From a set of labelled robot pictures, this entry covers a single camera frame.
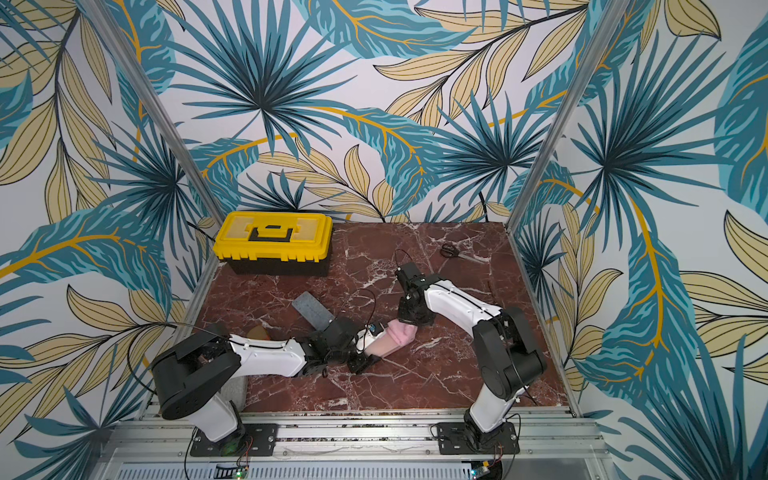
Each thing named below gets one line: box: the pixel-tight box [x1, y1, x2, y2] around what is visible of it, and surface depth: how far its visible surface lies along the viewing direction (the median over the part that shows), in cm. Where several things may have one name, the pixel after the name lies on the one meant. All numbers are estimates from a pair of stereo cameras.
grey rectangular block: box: [292, 291, 335, 331], surface depth 94 cm
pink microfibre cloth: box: [386, 319, 418, 347], surface depth 87 cm
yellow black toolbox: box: [213, 211, 333, 276], surface depth 95 cm
